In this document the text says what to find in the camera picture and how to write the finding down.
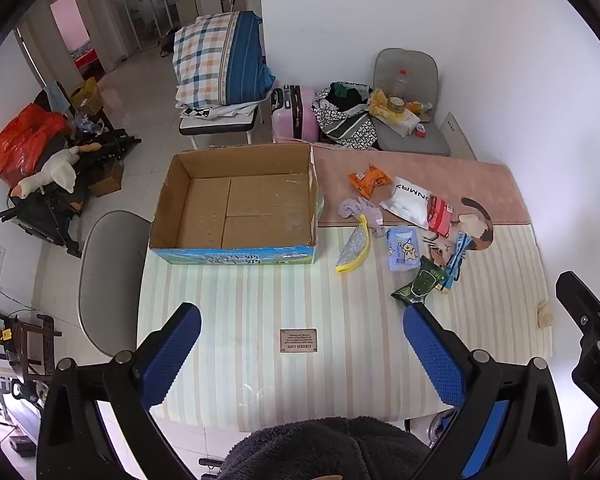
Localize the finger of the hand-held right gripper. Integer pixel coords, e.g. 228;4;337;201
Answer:
555;271;600;346

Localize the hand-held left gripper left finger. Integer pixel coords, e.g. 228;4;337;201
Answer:
36;302;203;480

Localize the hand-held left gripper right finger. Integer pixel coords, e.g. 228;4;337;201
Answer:
402;303;570;480

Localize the person's right forearm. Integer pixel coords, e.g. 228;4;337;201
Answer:
569;402;600;468

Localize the green snack packet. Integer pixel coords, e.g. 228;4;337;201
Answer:
391;256;448;306

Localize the blue striped packet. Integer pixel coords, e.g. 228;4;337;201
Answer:
437;232;473;295

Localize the grey plastic chair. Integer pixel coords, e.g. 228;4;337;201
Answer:
77;210;153;358

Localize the light blue tissue packet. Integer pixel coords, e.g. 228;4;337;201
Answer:
385;225;423;272

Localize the striped cat-print table mat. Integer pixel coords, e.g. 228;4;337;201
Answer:
136;146;554;434

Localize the silver pouch with yellow trim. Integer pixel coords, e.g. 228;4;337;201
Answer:
335;214;372;275

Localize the red packet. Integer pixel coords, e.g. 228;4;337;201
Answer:
426;196;455;239

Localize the dark fuzzy clothing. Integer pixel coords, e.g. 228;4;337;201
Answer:
219;416;433;480

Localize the dark wooden chair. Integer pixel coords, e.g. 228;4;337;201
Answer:
0;297;63;398

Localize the white plastic pouch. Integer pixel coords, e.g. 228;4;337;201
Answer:
379;176;438;231

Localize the open cardboard box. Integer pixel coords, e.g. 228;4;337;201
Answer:
148;143;326;266

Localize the grey sock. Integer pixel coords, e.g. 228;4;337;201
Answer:
338;196;387;239

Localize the orange snack packet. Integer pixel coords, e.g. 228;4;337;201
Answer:
348;163;393;200

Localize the small brown cardboard box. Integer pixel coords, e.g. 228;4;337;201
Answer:
87;162;125;198

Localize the white board panel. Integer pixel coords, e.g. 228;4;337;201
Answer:
440;111;478;161

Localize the pile of black tripods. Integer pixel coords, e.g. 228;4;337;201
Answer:
0;127;142;260

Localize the white goose plush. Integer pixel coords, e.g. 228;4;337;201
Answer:
10;143;102;198

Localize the grey cushioned chair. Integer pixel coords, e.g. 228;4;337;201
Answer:
371;48;452;157

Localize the folding bench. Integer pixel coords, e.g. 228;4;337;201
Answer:
178;100;262;150

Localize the black and white patterned bag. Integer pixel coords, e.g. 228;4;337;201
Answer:
311;81;380;151

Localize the yellow plastic bag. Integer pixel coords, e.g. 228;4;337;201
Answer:
367;89;396;120

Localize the red plastic bag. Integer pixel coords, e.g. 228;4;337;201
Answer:
0;103;72;190

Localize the pink suitcase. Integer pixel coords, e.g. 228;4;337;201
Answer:
271;85;322;144

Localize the clear plastic bottle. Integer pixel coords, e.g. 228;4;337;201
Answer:
391;68;411;106

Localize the yellow paper bag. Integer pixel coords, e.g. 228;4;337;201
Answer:
70;77;104;116

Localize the plaid bedding bundle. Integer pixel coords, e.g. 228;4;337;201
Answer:
172;12;241;110

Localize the blue folded quilt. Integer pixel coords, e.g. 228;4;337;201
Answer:
219;10;277;107

